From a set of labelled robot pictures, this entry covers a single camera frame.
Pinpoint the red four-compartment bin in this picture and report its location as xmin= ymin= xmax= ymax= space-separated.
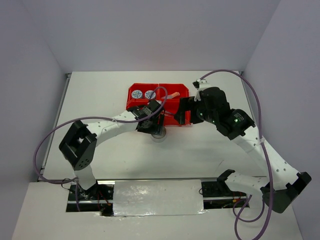
xmin=126 ymin=83 xmax=189 ymax=126

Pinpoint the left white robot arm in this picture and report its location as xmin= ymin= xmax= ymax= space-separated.
xmin=59 ymin=100 xmax=165 ymax=200

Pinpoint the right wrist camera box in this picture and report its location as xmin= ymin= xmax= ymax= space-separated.
xmin=192 ymin=79 xmax=211 ymax=91

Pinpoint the silver foil cover plate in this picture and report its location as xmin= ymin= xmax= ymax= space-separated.
xmin=113 ymin=179 xmax=205 ymax=217

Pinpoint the large grey tape roll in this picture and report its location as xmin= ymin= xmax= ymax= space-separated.
xmin=150 ymin=127 xmax=167 ymax=143

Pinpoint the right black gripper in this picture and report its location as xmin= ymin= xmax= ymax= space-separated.
xmin=173 ymin=95 xmax=217 ymax=124

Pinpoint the orange cap highlighter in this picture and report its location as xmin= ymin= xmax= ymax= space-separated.
xmin=161 ymin=92 xmax=180 ymax=100

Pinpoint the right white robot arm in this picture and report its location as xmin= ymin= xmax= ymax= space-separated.
xmin=174 ymin=87 xmax=312 ymax=214

